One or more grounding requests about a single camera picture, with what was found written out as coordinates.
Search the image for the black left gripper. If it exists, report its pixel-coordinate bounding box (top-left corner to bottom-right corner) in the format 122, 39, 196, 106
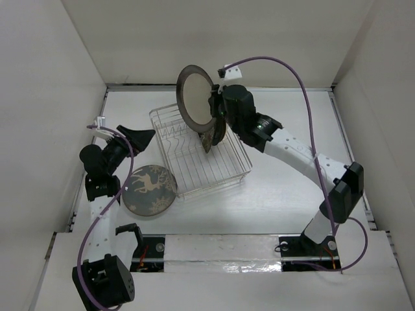
104, 126, 154, 175

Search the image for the cream plate black striped rim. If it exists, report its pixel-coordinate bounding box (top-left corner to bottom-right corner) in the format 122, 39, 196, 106
212, 119, 227, 146

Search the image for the black square floral plate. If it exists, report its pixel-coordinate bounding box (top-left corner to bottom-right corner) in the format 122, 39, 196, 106
198, 132, 214, 154

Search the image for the cream plate brown metallic rim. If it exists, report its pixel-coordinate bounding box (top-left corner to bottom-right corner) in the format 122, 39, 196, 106
176, 65, 215, 133

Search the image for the grey plate tree pattern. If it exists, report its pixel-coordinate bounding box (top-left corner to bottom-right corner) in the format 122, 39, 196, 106
122, 165, 178, 217

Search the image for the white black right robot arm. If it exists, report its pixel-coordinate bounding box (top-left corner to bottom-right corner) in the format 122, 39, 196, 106
209, 85, 364, 255

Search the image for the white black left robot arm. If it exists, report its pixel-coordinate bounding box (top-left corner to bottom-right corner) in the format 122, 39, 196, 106
72, 124, 155, 310

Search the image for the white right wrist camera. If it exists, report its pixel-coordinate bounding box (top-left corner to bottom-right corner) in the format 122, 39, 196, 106
218, 65, 243, 81

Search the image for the steel wire dish rack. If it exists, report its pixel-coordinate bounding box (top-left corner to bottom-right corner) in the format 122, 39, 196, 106
149, 104, 252, 198

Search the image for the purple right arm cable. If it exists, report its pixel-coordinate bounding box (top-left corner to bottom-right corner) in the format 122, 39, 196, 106
219, 56, 370, 272

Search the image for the silver front table rail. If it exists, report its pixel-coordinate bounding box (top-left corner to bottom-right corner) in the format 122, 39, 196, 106
115, 233, 341, 273

